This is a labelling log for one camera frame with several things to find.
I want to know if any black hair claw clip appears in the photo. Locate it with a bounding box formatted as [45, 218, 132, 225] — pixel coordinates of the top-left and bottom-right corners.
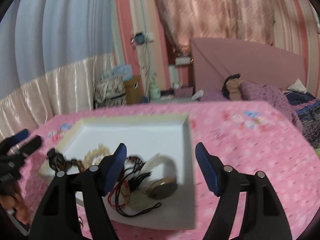
[47, 148, 67, 172]

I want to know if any cream bead bracelet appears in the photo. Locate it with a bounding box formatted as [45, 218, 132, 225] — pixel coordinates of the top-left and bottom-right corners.
[83, 143, 112, 168]

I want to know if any jade pendant black cord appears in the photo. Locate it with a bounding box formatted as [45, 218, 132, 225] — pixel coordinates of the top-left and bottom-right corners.
[114, 155, 163, 218]

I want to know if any red string charm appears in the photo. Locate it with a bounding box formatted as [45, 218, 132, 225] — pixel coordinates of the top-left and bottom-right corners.
[107, 180, 131, 209]

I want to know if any white strap wrist watch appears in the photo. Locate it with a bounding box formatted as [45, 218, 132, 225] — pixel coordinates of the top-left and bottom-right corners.
[139, 153, 178, 200]

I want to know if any cream satin curtain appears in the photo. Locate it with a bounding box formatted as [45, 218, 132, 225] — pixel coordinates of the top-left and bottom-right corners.
[1, 53, 115, 139]

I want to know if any pink floral bed sheet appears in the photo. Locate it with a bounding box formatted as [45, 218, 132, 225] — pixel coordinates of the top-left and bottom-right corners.
[20, 101, 319, 239]

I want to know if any patterned tote bag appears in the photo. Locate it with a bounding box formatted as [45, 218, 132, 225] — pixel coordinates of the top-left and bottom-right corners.
[94, 75, 126, 109]

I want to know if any dark crumpled blanket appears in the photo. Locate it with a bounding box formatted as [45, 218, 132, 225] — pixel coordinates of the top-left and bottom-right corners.
[285, 78, 319, 149]

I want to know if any brown cardboard box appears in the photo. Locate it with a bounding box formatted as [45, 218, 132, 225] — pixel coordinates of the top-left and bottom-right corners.
[124, 75, 142, 105]

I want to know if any blue sheer curtain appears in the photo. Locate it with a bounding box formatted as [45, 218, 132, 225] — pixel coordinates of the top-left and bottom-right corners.
[1, 0, 113, 97]

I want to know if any white shallow cardboard tray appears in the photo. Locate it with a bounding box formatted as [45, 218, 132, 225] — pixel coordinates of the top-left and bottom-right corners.
[37, 113, 197, 231]

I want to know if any purple dotted pillow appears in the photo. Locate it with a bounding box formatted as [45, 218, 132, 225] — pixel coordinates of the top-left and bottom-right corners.
[201, 79, 303, 132]

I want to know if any green bottle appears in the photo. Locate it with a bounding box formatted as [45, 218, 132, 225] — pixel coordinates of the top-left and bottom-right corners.
[149, 82, 161, 100]

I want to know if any pink headboard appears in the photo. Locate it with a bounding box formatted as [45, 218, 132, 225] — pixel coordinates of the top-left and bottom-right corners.
[190, 37, 306, 92]

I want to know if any pink patterned curtain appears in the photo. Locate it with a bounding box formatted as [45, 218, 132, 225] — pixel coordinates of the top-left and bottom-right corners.
[156, 0, 274, 55]

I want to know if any wall socket with chargers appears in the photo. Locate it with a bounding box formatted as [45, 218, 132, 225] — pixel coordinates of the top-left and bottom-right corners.
[131, 32, 155, 46]

